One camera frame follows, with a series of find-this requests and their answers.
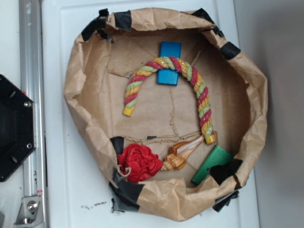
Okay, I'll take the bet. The brown paper bag bin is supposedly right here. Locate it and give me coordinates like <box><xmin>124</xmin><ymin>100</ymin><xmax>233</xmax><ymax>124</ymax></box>
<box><xmin>64</xmin><ymin>8</ymin><xmax>268</xmax><ymax>221</ymax></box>

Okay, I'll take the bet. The blue wooden block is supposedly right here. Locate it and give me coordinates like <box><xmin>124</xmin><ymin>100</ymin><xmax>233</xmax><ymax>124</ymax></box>
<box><xmin>157</xmin><ymin>41</ymin><xmax>181</xmax><ymax>86</ymax></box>

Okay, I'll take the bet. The red fabric flower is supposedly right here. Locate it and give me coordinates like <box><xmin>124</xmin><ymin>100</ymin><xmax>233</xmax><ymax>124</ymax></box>
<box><xmin>117</xmin><ymin>143</ymin><xmax>162</xmax><ymax>183</ymax></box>

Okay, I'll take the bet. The brown spiral seashell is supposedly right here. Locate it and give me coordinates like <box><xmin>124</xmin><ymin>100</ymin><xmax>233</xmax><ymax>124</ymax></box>
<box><xmin>161</xmin><ymin>135</ymin><xmax>205</xmax><ymax>171</ymax></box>

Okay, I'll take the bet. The green wooden block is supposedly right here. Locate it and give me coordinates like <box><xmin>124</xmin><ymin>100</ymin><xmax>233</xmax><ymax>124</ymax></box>
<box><xmin>191</xmin><ymin>145</ymin><xmax>233</xmax><ymax>185</ymax></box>

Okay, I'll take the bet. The multicolored twisted rope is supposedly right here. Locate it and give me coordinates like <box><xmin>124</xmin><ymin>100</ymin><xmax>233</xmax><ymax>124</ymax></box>
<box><xmin>122</xmin><ymin>56</ymin><xmax>218</xmax><ymax>145</ymax></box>

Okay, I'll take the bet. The aluminum extrusion rail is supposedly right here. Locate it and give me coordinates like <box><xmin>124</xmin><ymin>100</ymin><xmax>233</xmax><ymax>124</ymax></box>
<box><xmin>19</xmin><ymin>0</ymin><xmax>47</xmax><ymax>198</ymax></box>

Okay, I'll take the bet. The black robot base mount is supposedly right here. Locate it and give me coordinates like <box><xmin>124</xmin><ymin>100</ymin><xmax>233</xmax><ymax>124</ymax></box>
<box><xmin>0</xmin><ymin>75</ymin><xmax>35</xmax><ymax>182</ymax></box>

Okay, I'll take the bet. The metal corner bracket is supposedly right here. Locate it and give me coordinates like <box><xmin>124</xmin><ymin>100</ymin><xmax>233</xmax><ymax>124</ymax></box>
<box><xmin>13</xmin><ymin>196</ymin><xmax>44</xmax><ymax>228</ymax></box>

